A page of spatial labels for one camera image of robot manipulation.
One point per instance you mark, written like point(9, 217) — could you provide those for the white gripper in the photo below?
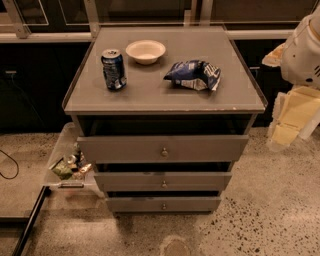
point(301, 60)

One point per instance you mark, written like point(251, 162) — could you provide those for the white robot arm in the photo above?
point(300, 63)

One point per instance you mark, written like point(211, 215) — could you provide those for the grey drawer cabinet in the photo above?
point(150, 106)

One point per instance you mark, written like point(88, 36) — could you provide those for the grey top drawer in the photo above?
point(163, 149)

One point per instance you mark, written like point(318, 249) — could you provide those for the blue chip bag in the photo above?
point(195, 74)

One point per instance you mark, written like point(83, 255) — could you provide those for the white paper bowl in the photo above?
point(145, 52)

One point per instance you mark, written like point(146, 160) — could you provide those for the blue soda can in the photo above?
point(113, 69)

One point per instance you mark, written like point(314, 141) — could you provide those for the clear plastic bin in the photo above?
point(68, 149)

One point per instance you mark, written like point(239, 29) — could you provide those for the green packet in bin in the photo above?
point(62, 170)

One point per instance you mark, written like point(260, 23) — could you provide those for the black floor rail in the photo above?
point(29, 222)

